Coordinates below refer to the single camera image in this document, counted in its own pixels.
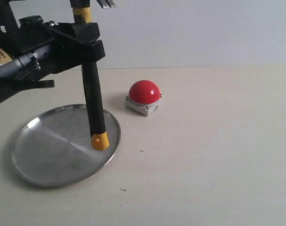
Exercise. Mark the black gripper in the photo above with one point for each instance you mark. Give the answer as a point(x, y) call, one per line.
point(49, 48)

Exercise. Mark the black and yellow claw hammer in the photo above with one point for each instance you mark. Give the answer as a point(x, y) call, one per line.
point(98, 135)

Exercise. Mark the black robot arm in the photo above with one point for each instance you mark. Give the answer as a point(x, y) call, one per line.
point(10, 83)

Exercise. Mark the red dome push button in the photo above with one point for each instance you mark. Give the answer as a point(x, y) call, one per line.
point(144, 97)

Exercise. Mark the round stainless steel plate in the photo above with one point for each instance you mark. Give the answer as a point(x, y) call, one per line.
point(54, 150)

